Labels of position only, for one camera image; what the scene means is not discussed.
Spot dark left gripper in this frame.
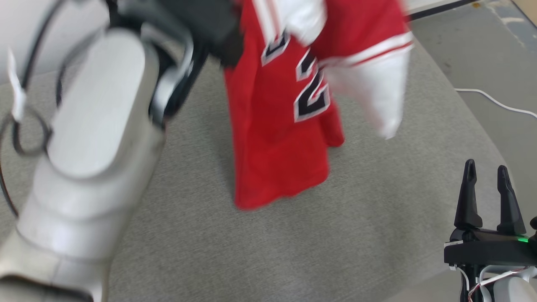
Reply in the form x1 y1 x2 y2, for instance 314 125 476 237
113 0 247 68

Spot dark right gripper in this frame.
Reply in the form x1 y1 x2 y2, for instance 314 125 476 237
444 159 537 268

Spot red jersey printed 23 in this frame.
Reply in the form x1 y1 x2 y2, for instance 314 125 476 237
224 0 415 210

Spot grey fabric sofa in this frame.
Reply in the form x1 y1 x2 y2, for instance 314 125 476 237
0 40 516 302

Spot thin red white wires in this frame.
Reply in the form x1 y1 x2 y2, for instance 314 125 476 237
455 266 530 302

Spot white floor cable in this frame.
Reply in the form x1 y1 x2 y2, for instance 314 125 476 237
455 87 537 119

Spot white cable tag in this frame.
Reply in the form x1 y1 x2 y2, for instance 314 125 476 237
6 47 27 123

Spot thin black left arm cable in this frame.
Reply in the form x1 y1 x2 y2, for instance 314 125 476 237
0 0 110 219

